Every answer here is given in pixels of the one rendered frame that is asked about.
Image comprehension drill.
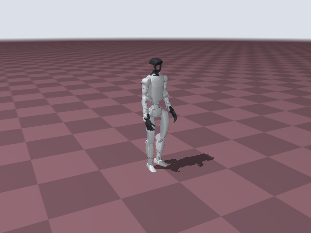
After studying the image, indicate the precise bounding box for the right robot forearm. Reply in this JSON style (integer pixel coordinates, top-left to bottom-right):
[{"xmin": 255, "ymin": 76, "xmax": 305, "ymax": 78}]
[{"xmin": 141, "ymin": 97, "xmax": 149, "ymax": 119}]

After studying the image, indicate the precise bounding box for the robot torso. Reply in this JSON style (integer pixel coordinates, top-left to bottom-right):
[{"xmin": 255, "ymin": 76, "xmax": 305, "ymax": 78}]
[{"xmin": 147, "ymin": 72, "xmax": 164, "ymax": 118}]

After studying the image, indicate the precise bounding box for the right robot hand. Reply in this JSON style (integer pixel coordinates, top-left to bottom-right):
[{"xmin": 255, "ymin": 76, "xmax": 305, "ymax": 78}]
[{"xmin": 145, "ymin": 114, "xmax": 155, "ymax": 131}]

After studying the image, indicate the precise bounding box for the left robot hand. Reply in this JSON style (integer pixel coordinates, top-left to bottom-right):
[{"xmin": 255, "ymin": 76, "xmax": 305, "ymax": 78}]
[{"xmin": 169, "ymin": 106, "xmax": 177, "ymax": 122}]

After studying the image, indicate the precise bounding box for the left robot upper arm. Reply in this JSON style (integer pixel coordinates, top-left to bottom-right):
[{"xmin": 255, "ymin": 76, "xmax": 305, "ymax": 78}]
[{"xmin": 163, "ymin": 75, "xmax": 168, "ymax": 97}]

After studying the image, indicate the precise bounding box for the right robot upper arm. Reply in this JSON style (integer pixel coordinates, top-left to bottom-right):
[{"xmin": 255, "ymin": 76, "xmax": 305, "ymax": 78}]
[{"xmin": 141, "ymin": 77, "xmax": 151, "ymax": 102}]

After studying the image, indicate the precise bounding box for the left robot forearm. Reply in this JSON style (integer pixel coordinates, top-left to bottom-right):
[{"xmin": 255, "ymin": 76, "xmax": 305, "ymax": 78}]
[{"xmin": 163, "ymin": 95, "xmax": 171, "ymax": 111}]

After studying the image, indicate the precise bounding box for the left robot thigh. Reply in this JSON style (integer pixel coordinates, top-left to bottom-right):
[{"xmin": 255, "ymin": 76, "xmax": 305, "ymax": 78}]
[{"xmin": 155, "ymin": 109, "xmax": 169, "ymax": 142}]

